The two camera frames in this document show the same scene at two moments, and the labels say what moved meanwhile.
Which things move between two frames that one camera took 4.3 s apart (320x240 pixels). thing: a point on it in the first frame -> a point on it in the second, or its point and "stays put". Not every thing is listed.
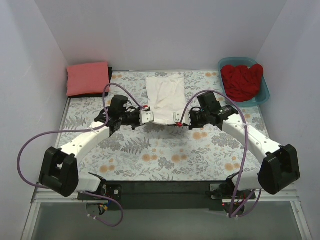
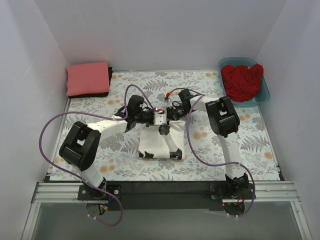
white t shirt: [166, 96] -> [151, 140]
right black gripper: [192, 119] -> [170, 113]
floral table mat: [154, 153] stays put
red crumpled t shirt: [242, 83] stays put
